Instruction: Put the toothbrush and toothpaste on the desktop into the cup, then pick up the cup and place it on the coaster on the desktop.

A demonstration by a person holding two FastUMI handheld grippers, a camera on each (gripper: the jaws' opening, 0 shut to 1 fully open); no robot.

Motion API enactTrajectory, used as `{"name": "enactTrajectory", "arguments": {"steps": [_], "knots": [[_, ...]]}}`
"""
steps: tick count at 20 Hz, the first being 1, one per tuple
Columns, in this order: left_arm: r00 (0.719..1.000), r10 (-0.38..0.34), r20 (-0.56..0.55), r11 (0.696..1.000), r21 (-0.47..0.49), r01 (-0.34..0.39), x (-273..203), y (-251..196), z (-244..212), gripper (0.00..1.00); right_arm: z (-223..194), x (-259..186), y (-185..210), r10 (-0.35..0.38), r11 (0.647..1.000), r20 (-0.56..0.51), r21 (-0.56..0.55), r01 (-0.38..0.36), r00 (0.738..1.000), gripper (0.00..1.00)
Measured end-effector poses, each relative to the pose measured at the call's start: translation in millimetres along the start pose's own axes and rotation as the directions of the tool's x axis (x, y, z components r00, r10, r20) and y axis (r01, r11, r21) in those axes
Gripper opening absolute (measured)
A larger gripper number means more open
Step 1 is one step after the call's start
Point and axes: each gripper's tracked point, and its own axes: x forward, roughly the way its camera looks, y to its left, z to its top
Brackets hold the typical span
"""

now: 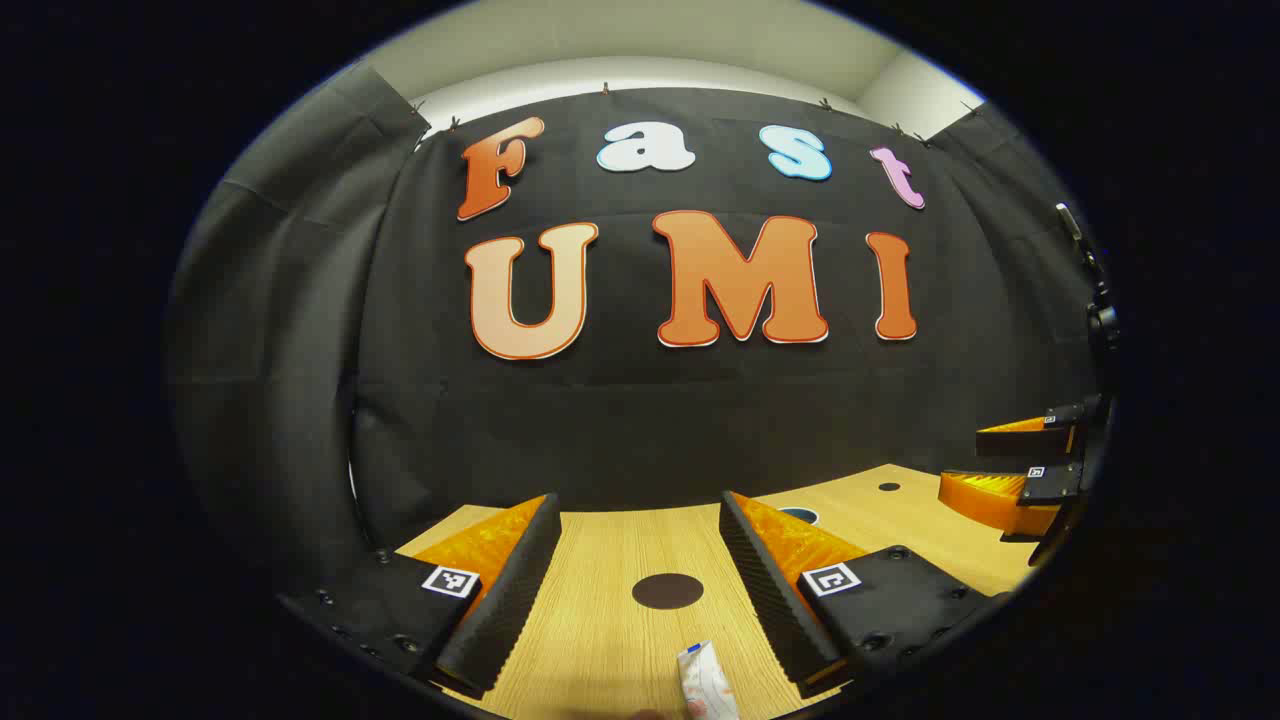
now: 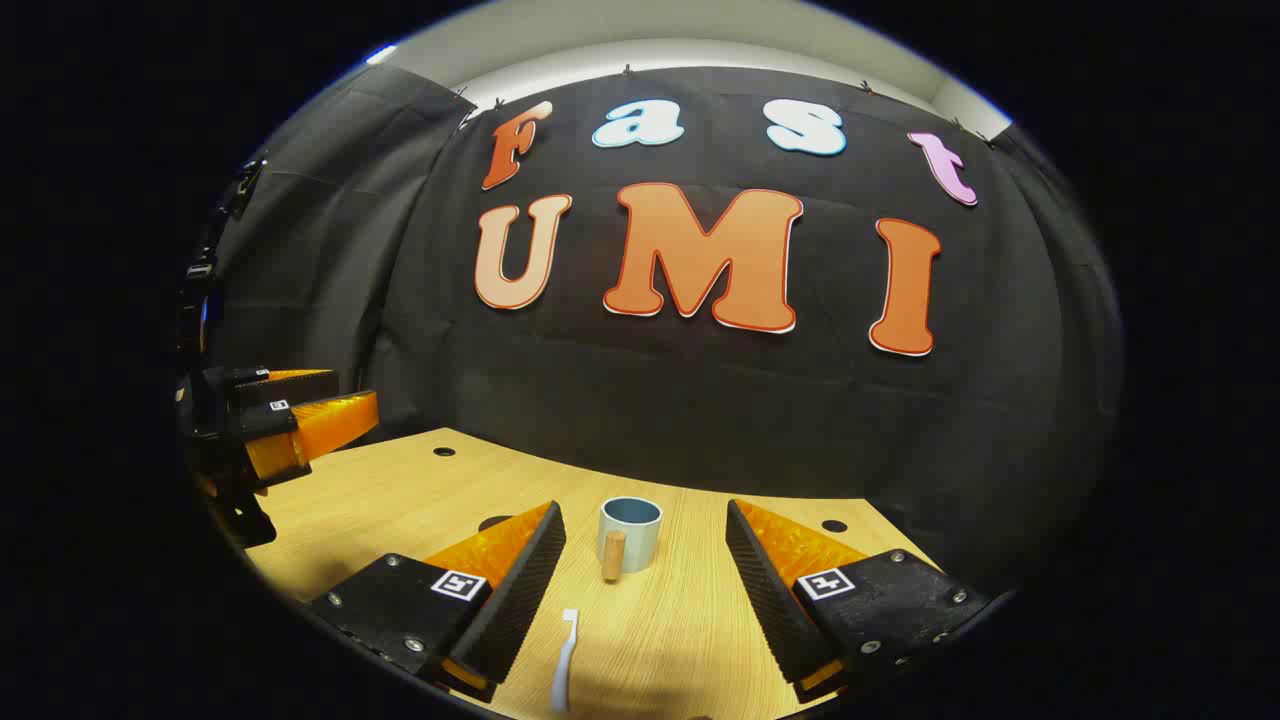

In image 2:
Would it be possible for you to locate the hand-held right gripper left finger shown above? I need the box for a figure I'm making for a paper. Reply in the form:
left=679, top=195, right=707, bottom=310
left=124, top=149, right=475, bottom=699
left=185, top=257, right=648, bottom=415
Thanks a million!
left=310, top=500, right=567, bottom=703

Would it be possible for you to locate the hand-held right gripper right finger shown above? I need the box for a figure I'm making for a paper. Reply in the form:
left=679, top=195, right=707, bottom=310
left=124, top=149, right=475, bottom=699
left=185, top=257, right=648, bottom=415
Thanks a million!
left=725, top=498, right=991, bottom=703

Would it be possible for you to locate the blue cup with wooden handle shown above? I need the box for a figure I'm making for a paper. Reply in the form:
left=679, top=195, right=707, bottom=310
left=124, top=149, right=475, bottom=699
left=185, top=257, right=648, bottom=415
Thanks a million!
left=598, top=496, right=664, bottom=583

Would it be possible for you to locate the black backdrop cloth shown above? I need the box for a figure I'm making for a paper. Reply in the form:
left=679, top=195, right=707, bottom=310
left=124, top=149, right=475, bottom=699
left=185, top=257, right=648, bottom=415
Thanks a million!
left=205, top=65, right=1121, bottom=601

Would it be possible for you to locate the wooden desktop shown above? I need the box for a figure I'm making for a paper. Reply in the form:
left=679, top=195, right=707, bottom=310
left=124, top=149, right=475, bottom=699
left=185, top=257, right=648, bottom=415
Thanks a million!
left=245, top=428, right=941, bottom=720

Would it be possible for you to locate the light blue toothbrush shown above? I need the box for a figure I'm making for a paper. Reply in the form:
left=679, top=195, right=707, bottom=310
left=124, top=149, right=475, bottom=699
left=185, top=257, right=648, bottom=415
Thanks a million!
left=550, top=608, right=581, bottom=714

